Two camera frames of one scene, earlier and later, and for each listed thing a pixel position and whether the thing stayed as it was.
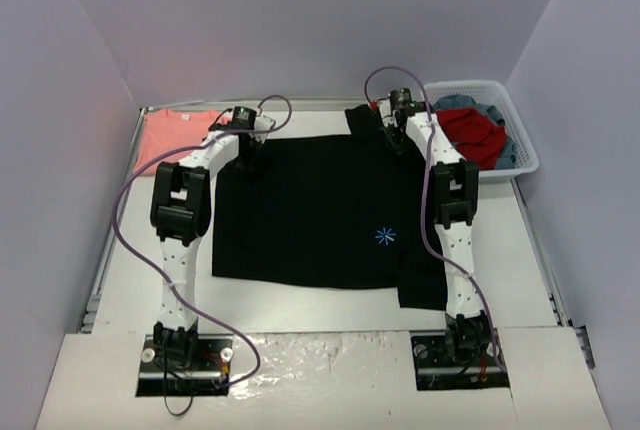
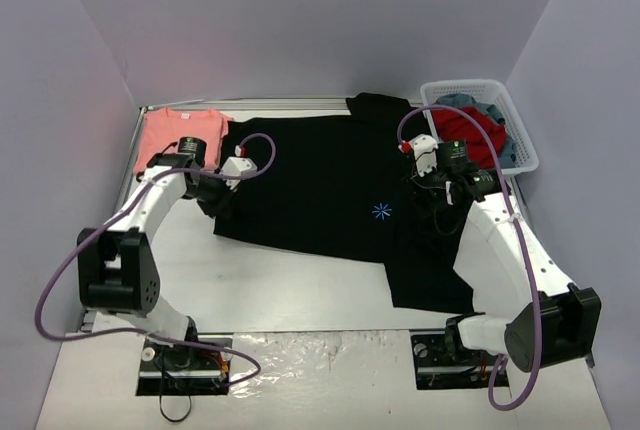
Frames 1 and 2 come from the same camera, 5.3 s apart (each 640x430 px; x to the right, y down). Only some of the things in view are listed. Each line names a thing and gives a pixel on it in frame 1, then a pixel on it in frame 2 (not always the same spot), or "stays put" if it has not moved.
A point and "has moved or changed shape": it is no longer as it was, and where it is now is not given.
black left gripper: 248,151 → 220,195
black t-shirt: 344,211 has moved or changed shape
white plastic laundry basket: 491,93 stays put
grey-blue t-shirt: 507,158 stays put
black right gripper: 394,131 → 430,183
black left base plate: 200,371 stays put
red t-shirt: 480,139 stays put
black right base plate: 436,369 stays put
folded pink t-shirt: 166,129 stays put
